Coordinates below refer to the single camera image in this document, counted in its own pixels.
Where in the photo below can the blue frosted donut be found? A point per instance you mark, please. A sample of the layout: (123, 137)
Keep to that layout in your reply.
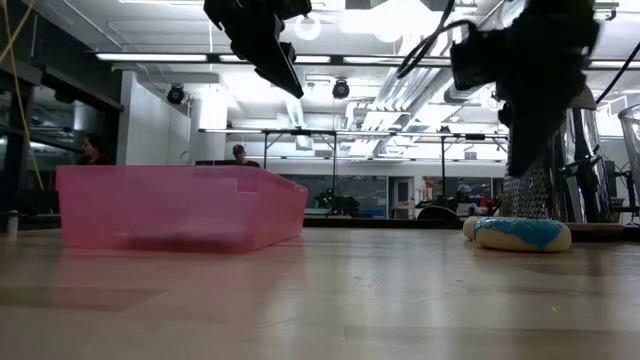
(469, 229)
(520, 232)

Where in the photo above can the clear plastic container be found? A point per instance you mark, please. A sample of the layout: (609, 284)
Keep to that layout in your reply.
(631, 150)

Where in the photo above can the background door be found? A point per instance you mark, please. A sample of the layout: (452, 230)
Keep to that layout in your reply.
(402, 197)

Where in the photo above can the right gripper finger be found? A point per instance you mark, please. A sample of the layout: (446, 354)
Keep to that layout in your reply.
(530, 135)

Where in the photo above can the small white cylinder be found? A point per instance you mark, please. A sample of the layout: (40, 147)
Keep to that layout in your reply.
(12, 227)

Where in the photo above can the black background workstation frame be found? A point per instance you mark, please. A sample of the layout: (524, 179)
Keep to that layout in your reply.
(320, 132)

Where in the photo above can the pink translucent plastic bin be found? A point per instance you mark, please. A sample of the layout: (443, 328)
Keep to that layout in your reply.
(150, 205)

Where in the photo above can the linear ceiling light strip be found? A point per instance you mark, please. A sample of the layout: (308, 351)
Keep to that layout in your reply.
(150, 57)

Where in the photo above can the black rounded chair back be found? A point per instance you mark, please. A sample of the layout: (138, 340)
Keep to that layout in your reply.
(437, 214)

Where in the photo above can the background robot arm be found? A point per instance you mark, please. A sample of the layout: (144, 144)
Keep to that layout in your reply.
(340, 204)

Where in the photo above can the black ceiling spotlight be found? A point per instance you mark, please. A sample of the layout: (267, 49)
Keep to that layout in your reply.
(175, 94)
(341, 89)

